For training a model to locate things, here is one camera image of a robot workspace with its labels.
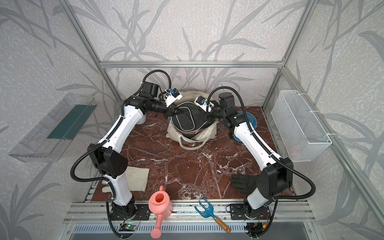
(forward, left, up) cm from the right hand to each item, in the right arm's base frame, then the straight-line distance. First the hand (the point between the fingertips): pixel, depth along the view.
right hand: (200, 106), depth 77 cm
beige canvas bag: (-13, +3, -13) cm, 19 cm away
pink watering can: (-42, +18, -20) cm, 50 cm away
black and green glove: (-30, -24, -31) cm, 50 cm away
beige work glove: (-26, +36, -32) cm, 55 cm away
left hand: (-1, +10, -2) cm, 10 cm away
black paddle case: (-5, +4, -4) cm, 7 cm away
